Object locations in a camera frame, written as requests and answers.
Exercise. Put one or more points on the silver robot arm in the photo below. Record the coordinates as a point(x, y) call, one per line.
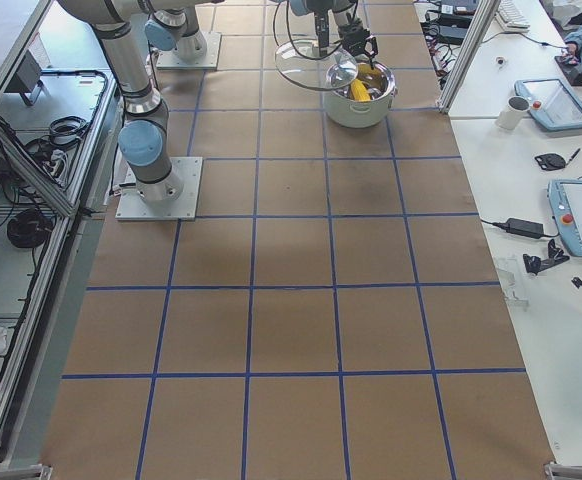
point(143, 139)
point(336, 23)

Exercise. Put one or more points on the far blue teach pendant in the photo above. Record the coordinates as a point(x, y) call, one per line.
point(553, 103)

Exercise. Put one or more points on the pale green cooking pot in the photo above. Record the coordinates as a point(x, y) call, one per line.
point(353, 114)

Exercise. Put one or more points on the white mug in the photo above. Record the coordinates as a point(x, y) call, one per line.
point(513, 112)

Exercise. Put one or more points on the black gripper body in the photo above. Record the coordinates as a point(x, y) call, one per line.
point(322, 27)
point(355, 38)

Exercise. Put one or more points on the glass pot lid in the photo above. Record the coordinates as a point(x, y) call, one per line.
point(304, 64)

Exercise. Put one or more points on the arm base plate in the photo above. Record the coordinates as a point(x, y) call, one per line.
point(175, 197)
point(199, 51)

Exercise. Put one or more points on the yellow corn cob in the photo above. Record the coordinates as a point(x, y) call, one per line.
point(364, 88)

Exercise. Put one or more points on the black power adapter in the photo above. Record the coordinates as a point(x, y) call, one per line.
point(525, 228)

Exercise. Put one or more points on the aluminium frame post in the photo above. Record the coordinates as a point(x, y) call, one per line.
point(484, 15)

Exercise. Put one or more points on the black pen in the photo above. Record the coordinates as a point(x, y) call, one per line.
point(573, 156)

